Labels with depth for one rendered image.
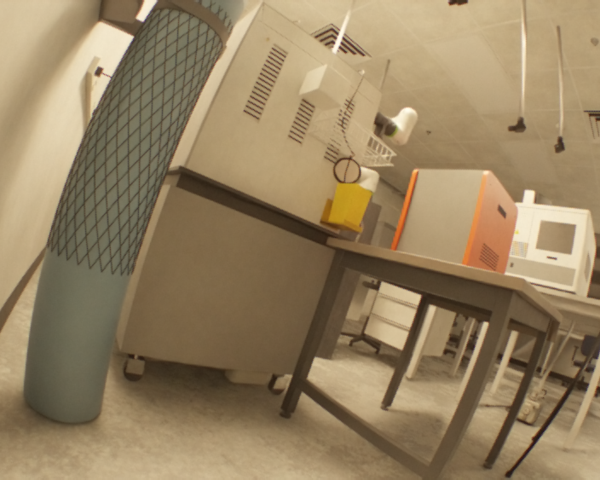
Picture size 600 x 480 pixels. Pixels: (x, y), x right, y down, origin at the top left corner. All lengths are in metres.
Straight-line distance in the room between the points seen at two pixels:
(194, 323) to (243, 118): 0.71
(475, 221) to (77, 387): 1.32
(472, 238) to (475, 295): 0.38
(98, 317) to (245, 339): 0.61
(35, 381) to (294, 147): 1.11
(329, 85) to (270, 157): 0.32
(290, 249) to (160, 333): 0.55
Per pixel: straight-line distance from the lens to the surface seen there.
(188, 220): 1.08
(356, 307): 3.67
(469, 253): 1.25
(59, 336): 0.85
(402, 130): 1.96
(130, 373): 1.25
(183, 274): 1.10
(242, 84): 1.20
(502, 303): 0.89
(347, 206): 1.27
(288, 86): 1.30
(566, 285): 2.29
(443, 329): 3.01
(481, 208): 1.30
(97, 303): 0.82
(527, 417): 2.61
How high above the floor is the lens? 0.58
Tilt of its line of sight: 4 degrees up
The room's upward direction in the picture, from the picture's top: 19 degrees clockwise
